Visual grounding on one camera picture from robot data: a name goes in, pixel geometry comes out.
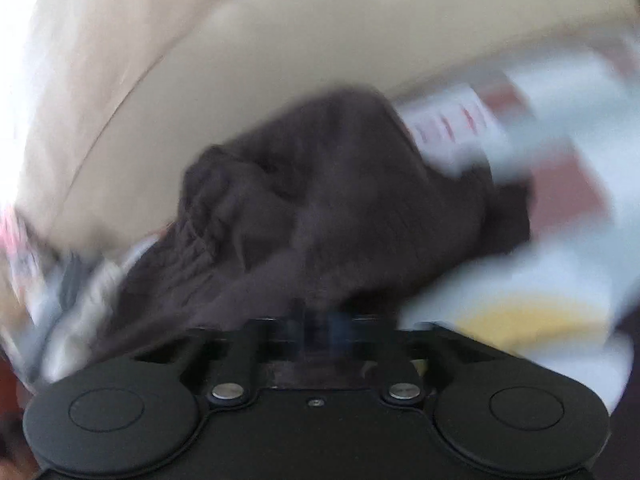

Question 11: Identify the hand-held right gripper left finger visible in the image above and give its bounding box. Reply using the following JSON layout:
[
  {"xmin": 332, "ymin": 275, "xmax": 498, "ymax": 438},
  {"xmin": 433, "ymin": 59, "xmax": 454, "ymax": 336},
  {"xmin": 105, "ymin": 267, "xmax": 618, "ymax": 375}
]
[{"xmin": 131, "ymin": 309, "xmax": 312, "ymax": 407}]

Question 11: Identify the beige padded backrest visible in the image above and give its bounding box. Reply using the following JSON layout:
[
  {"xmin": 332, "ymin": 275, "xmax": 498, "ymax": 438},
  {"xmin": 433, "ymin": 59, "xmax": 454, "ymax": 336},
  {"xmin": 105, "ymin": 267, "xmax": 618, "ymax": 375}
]
[{"xmin": 15, "ymin": 0, "xmax": 640, "ymax": 256}]

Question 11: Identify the grey garment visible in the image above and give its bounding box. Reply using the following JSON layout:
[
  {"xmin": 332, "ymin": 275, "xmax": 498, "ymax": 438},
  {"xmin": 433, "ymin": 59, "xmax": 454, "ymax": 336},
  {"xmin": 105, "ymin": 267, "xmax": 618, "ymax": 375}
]
[{"xmin": 25, "ymin": 250, "xmax": 101, "ymax": 341}]

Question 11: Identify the checkered printed blanket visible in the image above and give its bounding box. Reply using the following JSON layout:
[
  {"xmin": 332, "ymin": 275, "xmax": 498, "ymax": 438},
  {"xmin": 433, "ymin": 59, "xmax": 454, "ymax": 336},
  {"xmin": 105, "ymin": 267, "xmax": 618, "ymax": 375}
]
[{"xmin": 394, "ymin": 25, "xmax": 640, "ymax": 413}]

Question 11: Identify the dark brown knit garment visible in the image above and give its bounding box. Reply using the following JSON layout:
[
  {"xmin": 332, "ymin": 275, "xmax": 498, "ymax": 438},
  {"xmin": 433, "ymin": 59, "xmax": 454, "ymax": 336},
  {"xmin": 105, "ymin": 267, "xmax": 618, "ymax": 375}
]
[{"xmin": 92, "ymin": 85, "xmax": 532, "ymax": 391}]

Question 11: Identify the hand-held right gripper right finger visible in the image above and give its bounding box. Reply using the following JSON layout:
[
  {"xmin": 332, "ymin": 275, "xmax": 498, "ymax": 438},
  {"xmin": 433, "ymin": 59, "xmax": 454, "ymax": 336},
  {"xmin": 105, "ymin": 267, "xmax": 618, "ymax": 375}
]
[{"xmin": 324, "ymin": 309, "xmax": 507, "ymax": 407}]

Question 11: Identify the cream garment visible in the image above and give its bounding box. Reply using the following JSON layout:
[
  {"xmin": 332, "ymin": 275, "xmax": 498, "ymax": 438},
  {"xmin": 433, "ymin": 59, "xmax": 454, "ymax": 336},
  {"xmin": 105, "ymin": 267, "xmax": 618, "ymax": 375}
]
[{"xmin": 35, "ymin": 255, "xmax": 151, "ymax": 386}]

